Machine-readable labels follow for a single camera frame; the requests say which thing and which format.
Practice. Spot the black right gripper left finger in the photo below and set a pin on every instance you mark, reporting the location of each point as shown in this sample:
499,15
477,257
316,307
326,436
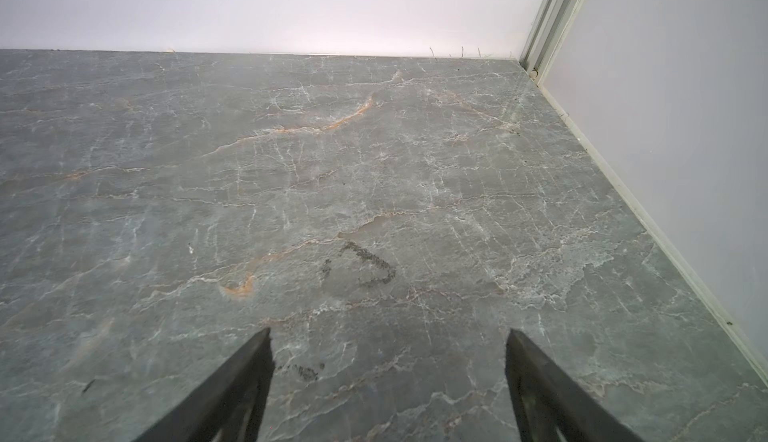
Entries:
229,405

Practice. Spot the aluminium frame corner post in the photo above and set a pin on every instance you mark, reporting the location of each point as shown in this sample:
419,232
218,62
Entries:
547,35

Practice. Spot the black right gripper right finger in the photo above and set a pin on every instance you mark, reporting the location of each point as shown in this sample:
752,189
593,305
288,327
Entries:
548,404

